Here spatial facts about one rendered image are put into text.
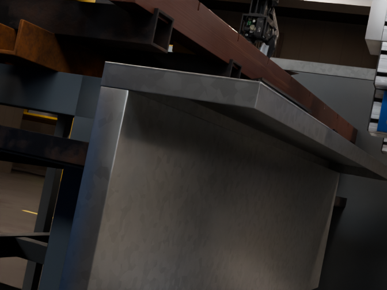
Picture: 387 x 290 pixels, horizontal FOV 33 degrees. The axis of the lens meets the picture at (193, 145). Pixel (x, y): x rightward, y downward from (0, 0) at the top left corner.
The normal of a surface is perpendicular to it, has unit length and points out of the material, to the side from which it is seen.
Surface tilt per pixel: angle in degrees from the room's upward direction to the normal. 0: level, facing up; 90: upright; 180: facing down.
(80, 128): 90
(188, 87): 90
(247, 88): 90
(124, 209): 90
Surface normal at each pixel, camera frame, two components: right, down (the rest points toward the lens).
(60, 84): -0.40, -0.11
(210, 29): 0.90, 0.16
